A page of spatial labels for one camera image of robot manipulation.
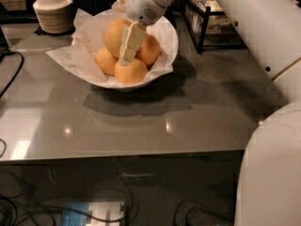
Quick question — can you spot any black floor cable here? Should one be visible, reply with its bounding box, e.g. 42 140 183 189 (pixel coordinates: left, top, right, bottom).
172 199 236 226
0 169 139 226

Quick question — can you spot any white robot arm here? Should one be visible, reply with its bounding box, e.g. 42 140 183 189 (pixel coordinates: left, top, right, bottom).
216 0 301 226

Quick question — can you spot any black wire rack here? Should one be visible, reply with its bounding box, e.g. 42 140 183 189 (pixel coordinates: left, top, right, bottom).
182 0 246 54

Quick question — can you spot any black floor cable right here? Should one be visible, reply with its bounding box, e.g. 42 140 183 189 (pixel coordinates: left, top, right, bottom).
172 199 236 226

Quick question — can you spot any black cable on table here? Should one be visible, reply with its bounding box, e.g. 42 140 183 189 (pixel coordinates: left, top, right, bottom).
0 50 25 99

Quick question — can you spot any orange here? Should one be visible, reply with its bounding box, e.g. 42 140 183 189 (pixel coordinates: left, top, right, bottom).
103 18 132 57
135 35 163 66
95 47 118 75
115 58 148 84

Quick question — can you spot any stack of paper bowls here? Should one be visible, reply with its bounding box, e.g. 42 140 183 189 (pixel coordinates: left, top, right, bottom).
33 0 75 34

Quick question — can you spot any white paper liner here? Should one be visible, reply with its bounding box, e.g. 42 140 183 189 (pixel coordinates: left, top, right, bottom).
45 0 174 89

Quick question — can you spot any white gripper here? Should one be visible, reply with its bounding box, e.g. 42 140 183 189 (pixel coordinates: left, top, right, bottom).
119 0 173 67

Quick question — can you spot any black floor cable left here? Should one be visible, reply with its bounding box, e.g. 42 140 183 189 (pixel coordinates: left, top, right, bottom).
0 169 139 226

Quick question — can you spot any blue power device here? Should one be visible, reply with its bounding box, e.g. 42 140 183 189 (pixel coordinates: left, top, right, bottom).
59 202 127 226

